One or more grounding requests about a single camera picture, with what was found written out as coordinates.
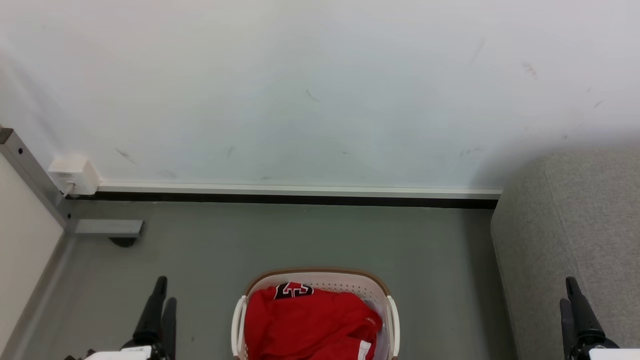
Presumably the white wall socket box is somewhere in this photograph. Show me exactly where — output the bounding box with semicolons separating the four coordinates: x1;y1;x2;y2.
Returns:
48;156;101;196

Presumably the grey metal foot bar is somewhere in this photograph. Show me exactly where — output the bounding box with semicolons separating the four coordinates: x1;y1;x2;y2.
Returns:
74;219;146;238

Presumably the grey fabric sofa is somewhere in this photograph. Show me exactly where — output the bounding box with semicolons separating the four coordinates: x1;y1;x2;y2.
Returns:
490;150;640;360

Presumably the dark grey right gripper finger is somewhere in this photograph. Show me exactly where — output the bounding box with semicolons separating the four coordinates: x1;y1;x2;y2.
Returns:
565;276;606;347
559;298;577;360

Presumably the white laundry basket brown rim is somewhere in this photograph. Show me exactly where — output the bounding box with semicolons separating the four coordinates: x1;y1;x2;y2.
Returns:
231;267;401;360

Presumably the red garment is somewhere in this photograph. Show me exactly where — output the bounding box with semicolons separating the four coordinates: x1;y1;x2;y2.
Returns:
244;282;384;360

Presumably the white and black baseboard strip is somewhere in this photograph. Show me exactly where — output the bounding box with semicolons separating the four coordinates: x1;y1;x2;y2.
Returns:
70;182;503;210

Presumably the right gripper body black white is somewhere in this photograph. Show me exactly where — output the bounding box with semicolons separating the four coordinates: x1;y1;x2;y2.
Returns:
569;337;640;360

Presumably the grey metal frame post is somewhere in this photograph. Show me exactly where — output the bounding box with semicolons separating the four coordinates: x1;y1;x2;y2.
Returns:
0;127;76;235

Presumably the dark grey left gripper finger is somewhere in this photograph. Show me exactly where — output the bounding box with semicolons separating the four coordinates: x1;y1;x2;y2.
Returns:
132;276;168;347
161;297;178;360

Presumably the cream partition panel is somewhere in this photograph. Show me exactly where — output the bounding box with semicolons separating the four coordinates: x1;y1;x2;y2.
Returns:
0;154;65;346

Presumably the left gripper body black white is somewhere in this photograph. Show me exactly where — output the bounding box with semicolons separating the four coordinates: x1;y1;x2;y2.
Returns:
64;338;168;360

